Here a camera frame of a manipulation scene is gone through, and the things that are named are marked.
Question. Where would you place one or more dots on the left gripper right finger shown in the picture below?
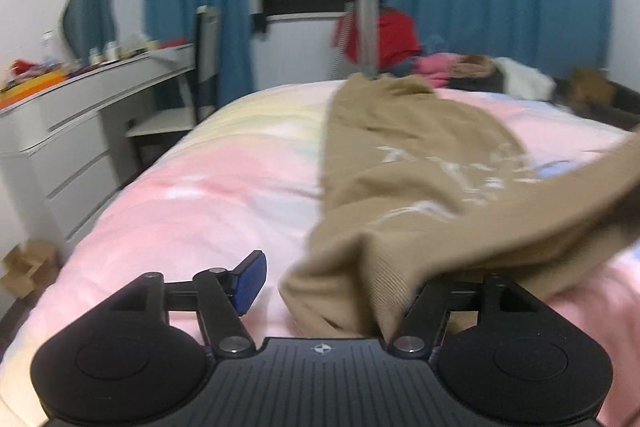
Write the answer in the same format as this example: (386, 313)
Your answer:
(503, 353)

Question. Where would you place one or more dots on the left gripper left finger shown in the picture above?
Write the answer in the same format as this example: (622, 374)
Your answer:
(149, 348)

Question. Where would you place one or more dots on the tan t-shirt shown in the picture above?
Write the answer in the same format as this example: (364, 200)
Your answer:
(416, 186)

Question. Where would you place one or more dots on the cardboard box on floor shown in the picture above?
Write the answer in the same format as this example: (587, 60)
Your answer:
(31, 267)

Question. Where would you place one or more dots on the pastel tie-dye bed duvet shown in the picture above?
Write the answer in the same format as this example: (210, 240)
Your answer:
(248, 178)

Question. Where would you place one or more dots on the white vanity desk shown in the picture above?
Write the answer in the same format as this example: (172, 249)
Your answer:
(57, 169)

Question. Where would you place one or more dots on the black and white chair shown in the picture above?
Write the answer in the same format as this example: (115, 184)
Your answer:
(198, 91)

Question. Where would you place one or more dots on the white garment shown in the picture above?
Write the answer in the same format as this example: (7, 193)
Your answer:
(524, 82)

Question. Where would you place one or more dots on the black sofa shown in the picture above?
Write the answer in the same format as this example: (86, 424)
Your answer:
(621, 113)

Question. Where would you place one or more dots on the brown paper bag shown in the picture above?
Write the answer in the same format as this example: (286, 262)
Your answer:
(588, 86)

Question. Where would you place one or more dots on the brown lace garment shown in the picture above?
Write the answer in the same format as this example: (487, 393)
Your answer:
(472, 66)

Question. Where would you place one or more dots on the pink garment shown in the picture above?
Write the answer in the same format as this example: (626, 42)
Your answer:
(436, 68)

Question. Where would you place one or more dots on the orange tray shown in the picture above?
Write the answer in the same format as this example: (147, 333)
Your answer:
(30, 87)

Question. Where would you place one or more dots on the red garment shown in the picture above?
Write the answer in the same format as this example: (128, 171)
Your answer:
(397, 39)

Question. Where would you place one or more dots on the white spray bottle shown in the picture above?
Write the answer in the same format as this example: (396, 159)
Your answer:
(49, 55)

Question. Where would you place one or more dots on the wavy vanity mirror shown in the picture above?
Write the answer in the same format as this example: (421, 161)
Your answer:
(87, 25)

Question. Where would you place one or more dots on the silver tripod with phone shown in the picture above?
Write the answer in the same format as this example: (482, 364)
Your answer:
(361, 16)

